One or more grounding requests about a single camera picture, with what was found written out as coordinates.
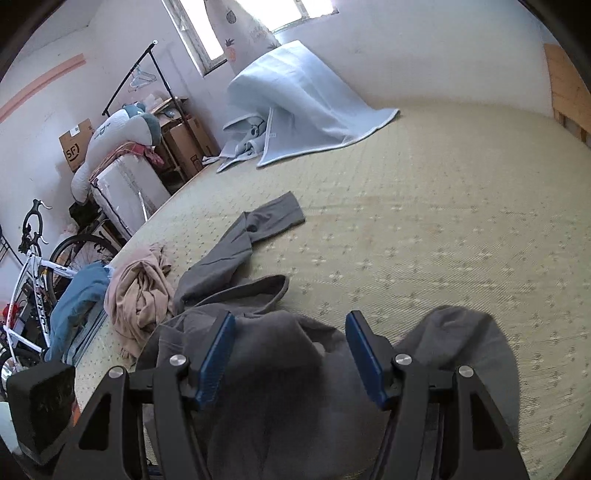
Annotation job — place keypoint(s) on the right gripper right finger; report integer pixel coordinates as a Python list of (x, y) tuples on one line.
[(451, 390)]

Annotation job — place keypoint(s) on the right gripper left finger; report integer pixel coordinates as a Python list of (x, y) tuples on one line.
[(131, 411)]

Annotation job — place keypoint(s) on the dark grey smile sweatshirt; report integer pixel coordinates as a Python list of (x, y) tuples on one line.
[(291, 404)]

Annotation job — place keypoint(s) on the black clothes rack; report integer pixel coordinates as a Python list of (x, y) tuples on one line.
[(136, 78)]

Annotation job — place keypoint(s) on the white bicycle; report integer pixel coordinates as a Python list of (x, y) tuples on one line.
[(25, 332)]

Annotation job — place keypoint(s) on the blue garment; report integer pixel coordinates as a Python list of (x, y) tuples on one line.
[(87, 288)]

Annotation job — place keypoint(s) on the pink garment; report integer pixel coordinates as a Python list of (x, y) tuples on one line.
[(139, 297)]

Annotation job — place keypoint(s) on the SF cardboard box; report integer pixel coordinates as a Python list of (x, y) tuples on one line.
[(74, 144)]

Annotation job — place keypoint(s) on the white teal plush pillow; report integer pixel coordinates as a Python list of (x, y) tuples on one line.
[(128, 124)]

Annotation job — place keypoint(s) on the wooden headboard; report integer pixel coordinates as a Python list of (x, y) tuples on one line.
[(569, 95)]

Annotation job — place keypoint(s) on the light blue blanket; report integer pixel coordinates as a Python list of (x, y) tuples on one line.
[(289, 103)]

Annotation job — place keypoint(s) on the window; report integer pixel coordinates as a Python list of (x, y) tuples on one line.
[(193, 27)]

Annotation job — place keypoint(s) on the pineapple print curtain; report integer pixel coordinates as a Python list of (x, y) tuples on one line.
[(243, 38)]

